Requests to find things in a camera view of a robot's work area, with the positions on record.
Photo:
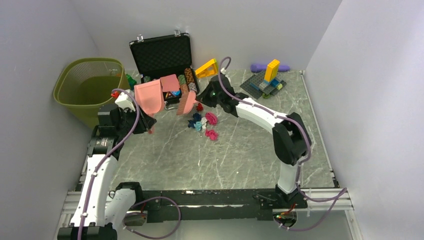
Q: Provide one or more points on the green blue toy bricks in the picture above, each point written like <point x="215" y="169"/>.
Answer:
<point x="131" y="81"/>

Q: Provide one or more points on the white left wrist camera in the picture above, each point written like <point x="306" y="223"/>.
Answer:
<point x="123" y="101"/>

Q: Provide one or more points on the grey toy brick baseplate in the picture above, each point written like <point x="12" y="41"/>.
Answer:
<point x="256" y="87"/>

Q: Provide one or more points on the black poker chip case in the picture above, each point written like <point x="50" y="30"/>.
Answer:
<point x="159" y="58"/>

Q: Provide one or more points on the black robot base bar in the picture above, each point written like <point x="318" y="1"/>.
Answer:
<point x="217" y="204"/>

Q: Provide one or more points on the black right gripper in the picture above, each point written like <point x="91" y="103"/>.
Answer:
<point x="204" y="98"/>

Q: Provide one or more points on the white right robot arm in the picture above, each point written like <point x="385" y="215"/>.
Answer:
<point x="292" y="144"/>

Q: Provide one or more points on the olive green waste basket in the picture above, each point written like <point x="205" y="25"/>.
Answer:
<point x="86" y="84"/>

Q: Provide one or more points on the red paper scrap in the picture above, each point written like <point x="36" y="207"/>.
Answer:
<point x="199" y="107"/>

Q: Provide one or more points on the pink hand brush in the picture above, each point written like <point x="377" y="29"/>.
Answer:
<point x="186" y="103"/>

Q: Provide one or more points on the green paper scrap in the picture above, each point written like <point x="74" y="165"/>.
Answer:
<point x="266" y="96"/>

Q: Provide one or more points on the white paper scrap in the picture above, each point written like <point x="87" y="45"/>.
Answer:
<point x="204" y="123"/>

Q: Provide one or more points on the yellow toy brick wedge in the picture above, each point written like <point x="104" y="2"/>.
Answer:
<point x="210" y="68"/>

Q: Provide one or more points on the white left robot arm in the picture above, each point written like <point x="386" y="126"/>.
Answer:
<point x="94" y="218"/>

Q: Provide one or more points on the dark blue paper scrap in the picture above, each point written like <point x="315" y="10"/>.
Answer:
<point x="196" y="117"/>
<point x="191" y="124"/>

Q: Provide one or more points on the light blue paper scrap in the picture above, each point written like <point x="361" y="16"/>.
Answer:
<point x="198" y="126"/>

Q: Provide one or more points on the pink plastic dustpan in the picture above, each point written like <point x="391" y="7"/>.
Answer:
<point x="149" y="97"/>

